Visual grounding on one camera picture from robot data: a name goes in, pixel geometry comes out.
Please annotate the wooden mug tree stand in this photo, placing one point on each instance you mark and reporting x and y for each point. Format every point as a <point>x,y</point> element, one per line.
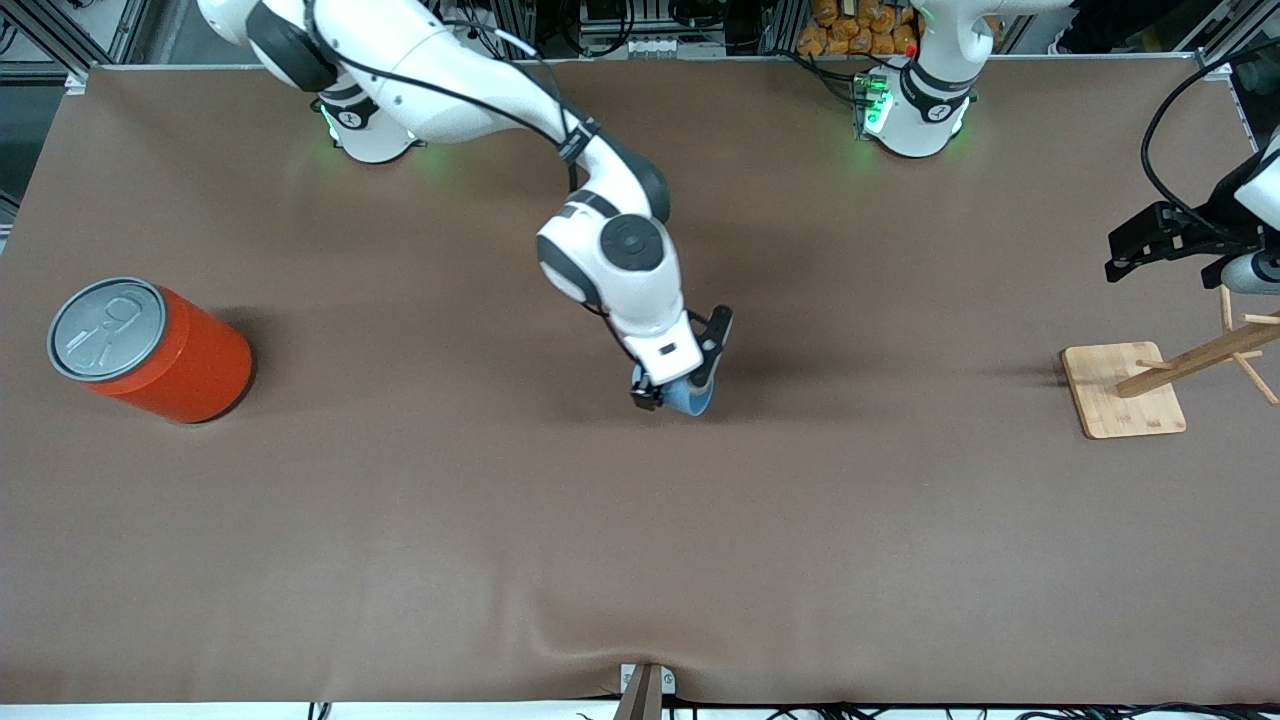
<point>1125,390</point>

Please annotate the large orange can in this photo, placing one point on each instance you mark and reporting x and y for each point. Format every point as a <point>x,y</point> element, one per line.
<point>160,355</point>

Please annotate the brown table cover cloth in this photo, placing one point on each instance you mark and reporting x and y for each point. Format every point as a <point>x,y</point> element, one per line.
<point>500,550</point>

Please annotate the aluminium frame rail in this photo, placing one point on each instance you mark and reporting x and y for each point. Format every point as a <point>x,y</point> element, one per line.
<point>1215,40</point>
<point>60,35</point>

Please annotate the orange packaged snacks pile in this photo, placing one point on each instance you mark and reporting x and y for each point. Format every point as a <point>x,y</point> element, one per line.
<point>850,30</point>

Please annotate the white power strip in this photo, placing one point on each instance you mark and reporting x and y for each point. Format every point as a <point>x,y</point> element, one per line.
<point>650,46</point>

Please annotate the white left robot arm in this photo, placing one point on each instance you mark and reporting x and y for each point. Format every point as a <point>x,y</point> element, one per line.
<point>930,110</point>

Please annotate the small light blue cup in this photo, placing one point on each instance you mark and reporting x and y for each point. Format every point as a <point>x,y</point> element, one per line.
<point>690,398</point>

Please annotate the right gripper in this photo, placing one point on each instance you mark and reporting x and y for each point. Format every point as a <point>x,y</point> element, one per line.
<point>645,397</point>

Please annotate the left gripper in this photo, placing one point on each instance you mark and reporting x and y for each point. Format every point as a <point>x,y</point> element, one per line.
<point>1196,238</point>

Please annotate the camera mount post with bracket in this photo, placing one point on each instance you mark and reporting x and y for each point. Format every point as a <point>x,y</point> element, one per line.
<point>642,692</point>

